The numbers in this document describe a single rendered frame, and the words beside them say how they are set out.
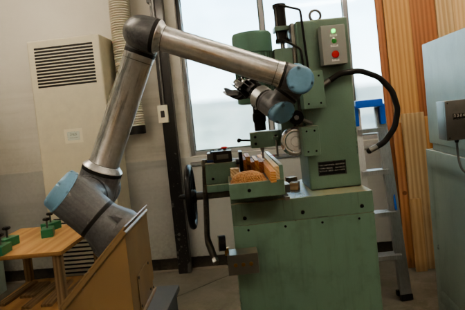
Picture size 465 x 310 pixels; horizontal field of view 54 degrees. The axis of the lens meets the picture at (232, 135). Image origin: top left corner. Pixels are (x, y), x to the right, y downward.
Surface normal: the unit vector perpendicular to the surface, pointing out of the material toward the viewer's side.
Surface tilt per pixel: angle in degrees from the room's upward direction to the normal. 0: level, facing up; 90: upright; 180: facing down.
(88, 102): 90
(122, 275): 90
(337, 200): 90
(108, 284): 90
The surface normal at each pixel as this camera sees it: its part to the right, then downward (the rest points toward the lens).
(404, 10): -0.10, 0.00
